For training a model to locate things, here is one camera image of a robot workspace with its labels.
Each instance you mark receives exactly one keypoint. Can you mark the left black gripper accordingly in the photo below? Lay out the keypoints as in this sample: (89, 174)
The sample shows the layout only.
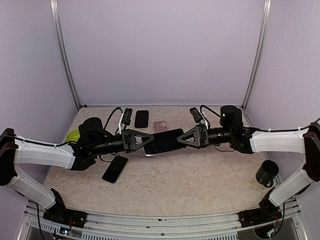
(131, 134)

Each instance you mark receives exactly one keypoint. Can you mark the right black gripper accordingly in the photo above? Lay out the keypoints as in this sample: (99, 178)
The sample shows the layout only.
(201, 133)

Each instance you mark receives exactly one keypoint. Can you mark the face-up phone under stack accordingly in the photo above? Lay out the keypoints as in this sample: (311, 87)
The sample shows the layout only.
(115, 169)

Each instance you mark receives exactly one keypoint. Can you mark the dark green mug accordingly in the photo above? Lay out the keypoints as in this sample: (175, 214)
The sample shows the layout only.
(266, 173)

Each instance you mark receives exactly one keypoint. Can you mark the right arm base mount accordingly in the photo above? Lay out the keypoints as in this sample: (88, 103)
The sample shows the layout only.
(266, 212)

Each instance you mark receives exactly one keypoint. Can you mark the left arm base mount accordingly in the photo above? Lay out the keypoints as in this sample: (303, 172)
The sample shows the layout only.
(58, 213)

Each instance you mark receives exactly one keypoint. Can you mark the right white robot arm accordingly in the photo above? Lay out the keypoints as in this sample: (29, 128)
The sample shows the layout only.
(249, 140)

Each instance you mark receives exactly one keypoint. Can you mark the aluminium frame post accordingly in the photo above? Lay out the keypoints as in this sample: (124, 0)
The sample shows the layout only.
(54, 5)
(258, 53)

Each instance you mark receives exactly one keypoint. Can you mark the front aluminium rail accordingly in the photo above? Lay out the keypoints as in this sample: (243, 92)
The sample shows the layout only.
(219, 226)

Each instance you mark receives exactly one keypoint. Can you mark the pink phone case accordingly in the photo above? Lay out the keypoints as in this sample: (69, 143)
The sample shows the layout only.
(160, 126)

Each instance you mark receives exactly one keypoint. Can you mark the green bowl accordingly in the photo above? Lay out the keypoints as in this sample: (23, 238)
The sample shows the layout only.
(73, 136)

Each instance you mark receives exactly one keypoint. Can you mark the left aluminium frame post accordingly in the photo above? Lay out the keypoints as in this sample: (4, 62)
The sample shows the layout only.
(54, 5)

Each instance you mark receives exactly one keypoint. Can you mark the black phone case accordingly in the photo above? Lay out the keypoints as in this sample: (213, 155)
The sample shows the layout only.
(141, 119)

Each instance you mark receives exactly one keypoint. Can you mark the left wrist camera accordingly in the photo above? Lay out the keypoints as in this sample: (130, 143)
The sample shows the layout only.
(125, 120)

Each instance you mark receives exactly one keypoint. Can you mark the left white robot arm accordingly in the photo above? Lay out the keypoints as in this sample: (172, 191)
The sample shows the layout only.
(74, 155)

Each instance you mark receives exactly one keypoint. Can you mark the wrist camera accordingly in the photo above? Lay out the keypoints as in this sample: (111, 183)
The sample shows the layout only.
(199, 118)
(125, 120)

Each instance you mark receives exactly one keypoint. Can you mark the purple phone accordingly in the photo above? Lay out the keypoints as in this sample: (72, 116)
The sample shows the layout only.
(164, 142)

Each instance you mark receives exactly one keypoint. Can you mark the right aluminium frame post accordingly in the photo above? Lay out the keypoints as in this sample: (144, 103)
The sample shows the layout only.
(258, 53)

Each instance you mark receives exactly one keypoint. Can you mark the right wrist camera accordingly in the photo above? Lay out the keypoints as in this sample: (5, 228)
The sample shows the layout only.
(199, 118)

